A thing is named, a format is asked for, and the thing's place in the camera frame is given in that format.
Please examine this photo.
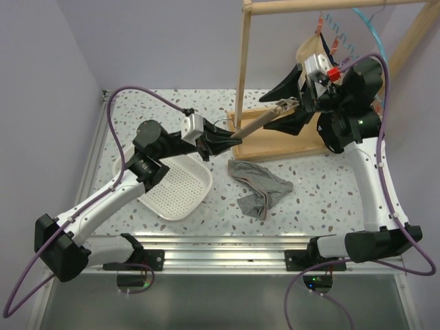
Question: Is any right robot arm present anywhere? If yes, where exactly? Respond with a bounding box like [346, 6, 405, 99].
[260, 54, 422, 270]

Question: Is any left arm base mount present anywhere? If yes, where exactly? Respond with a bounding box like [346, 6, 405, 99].
[116, 250, 165, 292]

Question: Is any blue plastic clip hanger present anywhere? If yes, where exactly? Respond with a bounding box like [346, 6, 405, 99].
[314, 5, 388, 67]

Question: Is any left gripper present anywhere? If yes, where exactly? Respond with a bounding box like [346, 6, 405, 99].
[155, 118, 242, 162]

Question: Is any black underwear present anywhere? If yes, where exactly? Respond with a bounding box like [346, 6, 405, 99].
[316, 113, 345, 154]

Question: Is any wooden clothes rack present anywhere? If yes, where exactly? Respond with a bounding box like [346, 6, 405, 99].
[228, 1, 439, 161]

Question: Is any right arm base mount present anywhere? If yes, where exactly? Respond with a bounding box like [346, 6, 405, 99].
[284, 250, 347, 293]

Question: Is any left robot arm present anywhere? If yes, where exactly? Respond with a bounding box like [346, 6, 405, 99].
[34, 114, 242, 282]

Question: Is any grey striped underwear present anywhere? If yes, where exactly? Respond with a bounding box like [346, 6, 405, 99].
[228, 159, 294, 221]

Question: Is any white perforated plastic basket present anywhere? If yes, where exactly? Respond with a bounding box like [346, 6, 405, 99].
[112, 147, 213, 221]

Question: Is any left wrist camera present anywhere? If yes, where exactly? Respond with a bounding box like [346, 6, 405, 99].
[181, 113, 204, 145]

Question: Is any aluminium rail frame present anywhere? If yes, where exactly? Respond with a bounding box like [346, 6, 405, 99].
[25, 89, 424, 330]

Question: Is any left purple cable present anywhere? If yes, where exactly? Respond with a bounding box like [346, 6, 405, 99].
[1, 85, 193, 317]

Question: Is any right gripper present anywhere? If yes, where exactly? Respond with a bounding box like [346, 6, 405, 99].
[259, 64, 351, 136]

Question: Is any beige underwear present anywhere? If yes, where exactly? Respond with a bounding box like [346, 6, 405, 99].
[296, 33, 335, 69]

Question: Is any wooden clip hanger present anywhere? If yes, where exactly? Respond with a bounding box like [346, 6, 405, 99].
[220, 98, 300, 143]

